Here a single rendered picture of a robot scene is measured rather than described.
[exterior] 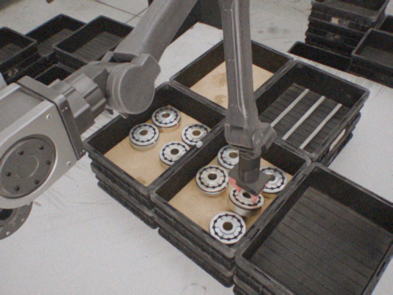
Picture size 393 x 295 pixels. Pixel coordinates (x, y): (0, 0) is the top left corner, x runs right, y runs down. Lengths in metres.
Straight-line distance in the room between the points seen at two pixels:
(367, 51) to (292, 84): 0.96
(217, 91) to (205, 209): 0.54
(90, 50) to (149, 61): 1.85
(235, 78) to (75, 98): 0.44
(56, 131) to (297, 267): 0.78
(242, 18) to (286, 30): 2.64
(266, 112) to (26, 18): 2.92
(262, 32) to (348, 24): 0.98
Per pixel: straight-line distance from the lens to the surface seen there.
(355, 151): 1.61
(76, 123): 0.58
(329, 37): 2.77
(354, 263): 1.19
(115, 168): 1.21
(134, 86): 0.63
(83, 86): 0.60
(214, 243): 1.04
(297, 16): 3.74
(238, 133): 0.97
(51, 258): 1.37
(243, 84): 0.92
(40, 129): 0.54
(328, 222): 1.24
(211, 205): 1.22
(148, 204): 1.22
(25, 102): 0.57
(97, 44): 2.54
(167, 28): 0.71
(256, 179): 1.09
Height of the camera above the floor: 1.85
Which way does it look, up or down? 48 degrees down
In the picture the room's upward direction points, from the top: 3 degrees counter-clockwise
